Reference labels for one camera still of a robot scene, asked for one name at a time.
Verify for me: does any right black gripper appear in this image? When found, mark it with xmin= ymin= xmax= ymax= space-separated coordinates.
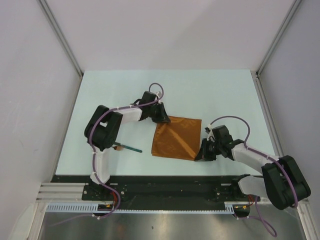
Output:
xmin=194 ymin=137 xmax=222 ymax=162

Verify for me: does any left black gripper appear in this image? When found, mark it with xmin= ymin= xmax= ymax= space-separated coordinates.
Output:
xmin=147 ymin=102 xmax=170 ymax=124

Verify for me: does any orange cloth napkin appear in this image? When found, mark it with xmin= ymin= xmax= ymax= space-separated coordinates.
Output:
xmin=151 ymin=116 xmax=202 ymax=161

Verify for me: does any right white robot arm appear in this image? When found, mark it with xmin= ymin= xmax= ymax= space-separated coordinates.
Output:
xmin=195 ymin=125 xmax=311 ymax=210

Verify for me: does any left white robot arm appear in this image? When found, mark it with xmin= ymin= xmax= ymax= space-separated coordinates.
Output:
xmin=84 ymin=91 xmax=171 ymax=200

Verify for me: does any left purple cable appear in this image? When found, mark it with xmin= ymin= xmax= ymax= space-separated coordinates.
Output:
xmin=47 ymin=82 xmax=165 ymax=227

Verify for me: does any purple cable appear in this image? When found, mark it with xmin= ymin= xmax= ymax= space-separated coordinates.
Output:
xmin=206 ymin=115 xmax=300 ymax=237
xmin=47 ymin=82 xmax=165 ymax=227

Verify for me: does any white slotted cable duct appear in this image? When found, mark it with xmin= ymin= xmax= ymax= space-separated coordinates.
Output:
xmin=46 ymin=203 xmax=234 ymax=214

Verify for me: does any right aluminium side rail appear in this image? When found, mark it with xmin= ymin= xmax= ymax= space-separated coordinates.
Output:
xmin=250 ymin=71 xmax=284 ymax=157

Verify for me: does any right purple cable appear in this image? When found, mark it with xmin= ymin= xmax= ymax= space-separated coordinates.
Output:
xmin=206 ymin=115 xmax=300 ymax=237

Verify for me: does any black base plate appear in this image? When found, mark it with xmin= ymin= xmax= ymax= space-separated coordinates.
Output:
xmin=52 ymin=174 xmax=267 ymax=219

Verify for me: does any aluminium front rail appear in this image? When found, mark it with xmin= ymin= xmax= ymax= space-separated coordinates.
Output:
xmin=36 ymin=183 xmax=311 ymax=204

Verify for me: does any left aluminium corner post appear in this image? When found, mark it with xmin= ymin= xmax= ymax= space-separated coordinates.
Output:
xmin=36 ymin=0 xmax=84 ymax=79

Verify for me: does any aluminium corner post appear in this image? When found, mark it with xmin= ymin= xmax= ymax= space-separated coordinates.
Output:
xmin=36 ymin=0 xmax=84 ymax=79
xmin=255 ymin=0 xmax=304 ymax=78

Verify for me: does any right aluminium corner post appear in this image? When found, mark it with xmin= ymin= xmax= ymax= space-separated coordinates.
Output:
xmin=255 ymin=0 xmax=304 ymax=78

